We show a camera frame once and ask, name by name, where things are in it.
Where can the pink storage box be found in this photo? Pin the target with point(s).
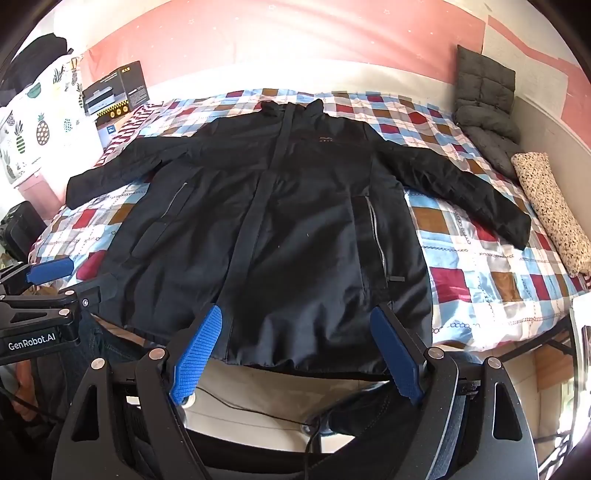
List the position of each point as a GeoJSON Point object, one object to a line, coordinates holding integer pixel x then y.
{"type": "Point", "coordinates": [39, 194]}

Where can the checkered bed sheet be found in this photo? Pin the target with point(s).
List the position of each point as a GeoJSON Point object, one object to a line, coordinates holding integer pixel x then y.
{"type": "Point", "coordinates": [485, 277]}

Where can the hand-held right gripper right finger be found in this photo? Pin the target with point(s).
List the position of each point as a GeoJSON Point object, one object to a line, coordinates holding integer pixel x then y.
{"type": "Point", "coordinates": [397, 357]}

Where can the blue box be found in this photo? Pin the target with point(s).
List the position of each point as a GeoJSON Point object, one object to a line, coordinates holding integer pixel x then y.
{"type": "Point", "coordinates": [105, 131]}

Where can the person's right leg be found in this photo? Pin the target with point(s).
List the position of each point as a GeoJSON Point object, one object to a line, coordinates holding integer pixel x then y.
{"type": "Point", "coordinates": [364, 410]}

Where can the floral rolled pillow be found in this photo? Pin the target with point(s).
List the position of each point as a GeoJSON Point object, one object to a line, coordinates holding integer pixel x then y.
{"type": "Point", "coordinates": [549, 207]}

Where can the black cardboard box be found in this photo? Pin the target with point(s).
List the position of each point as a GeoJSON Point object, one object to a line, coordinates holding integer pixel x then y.
{"type": "Point", "coordinates": [115, 90]}

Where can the grey quilted cushion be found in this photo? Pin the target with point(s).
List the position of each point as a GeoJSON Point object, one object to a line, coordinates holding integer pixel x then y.
{"type": "Point", "coordinates": [485, 92]}

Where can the person's left leg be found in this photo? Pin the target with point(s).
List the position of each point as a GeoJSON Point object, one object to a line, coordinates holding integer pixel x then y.
{"type": "Point", "coordinates": [111, 339]}

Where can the black jacket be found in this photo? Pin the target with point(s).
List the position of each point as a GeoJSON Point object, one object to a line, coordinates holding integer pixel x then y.
{"type": "Point", "coordinates": [300, 230]}

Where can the black case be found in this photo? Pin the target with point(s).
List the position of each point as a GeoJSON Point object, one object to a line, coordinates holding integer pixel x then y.
{"type": "Point", "coordinates": [18, 230]}

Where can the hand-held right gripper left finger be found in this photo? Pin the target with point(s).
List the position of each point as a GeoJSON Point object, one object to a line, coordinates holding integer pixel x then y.
{"type": "Point", "coordinates": [198, 355]}

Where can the person's left forearm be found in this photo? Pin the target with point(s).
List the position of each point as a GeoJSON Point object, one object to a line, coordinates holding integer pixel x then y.
{"type": "Point", "coordinates": [24, 390]}

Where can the black bag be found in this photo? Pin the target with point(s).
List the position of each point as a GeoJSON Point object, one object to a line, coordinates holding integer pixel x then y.
{"type": "Point", "coordinates": [37, 60]}

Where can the person's leg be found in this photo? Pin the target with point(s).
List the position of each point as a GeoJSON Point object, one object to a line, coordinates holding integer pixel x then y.
{"type": "Point", "coordinates": [364, 410]}
{"type": "Point", "coordinates": [111, 339]}

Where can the black metal bed frame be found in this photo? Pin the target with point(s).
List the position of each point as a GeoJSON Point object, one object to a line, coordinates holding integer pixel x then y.
{"type": "Point", "coordinates": [549, 339]}

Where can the pineapple print cloth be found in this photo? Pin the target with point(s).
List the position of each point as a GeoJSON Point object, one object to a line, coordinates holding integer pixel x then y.
{"type": "Point", "coordinates": [41, 129]}

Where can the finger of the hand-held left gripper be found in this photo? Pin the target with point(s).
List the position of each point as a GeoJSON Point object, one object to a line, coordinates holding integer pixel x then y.
{"type": "Point", "coordinates": [94, 290]}
{"type": "Point", "coordinates": [48, 271]}

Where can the red white striped cloth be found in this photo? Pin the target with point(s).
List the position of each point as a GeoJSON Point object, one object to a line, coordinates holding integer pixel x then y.
{"type": "Point", "coordinates": [131, 127]}

